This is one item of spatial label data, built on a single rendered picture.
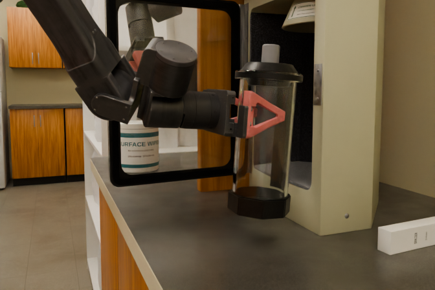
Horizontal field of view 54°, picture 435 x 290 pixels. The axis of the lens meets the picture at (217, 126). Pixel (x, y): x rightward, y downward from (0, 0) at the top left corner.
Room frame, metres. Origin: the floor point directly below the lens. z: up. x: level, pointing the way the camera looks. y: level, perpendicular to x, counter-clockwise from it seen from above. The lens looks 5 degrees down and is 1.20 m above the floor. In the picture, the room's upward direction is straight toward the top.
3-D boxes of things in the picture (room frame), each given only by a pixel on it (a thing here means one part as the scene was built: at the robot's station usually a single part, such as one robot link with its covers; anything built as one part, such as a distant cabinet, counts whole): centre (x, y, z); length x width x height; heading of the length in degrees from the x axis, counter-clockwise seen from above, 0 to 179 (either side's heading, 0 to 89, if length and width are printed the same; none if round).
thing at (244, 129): (0.65, -0.05, 1.16); 0.09 x 0.07 x 0.07; 112
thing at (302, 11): (0.89, -0.22, 1.34); 0.18 x 0.18 x 0.05
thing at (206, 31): (0.94, 0.09, 1.19); 0.30 x 0.01 x 0.40; 117
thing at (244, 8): (1.00, -0.06, 1.19); 0.03 x 0.02 x 0.39; 21
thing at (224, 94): (0.65, 0.02, 1.16); 0.10 x 0.07 x 0.07; 23
